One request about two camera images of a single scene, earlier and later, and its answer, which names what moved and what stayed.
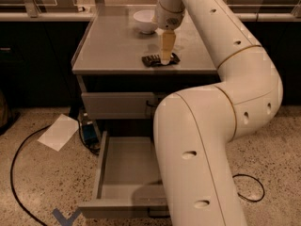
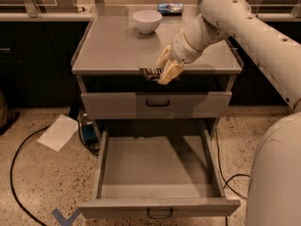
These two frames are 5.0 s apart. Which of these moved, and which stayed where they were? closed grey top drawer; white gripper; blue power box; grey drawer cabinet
Moved: white gripper
Stayed: closed grey top drawer; grey drawer cabinet; blue power box
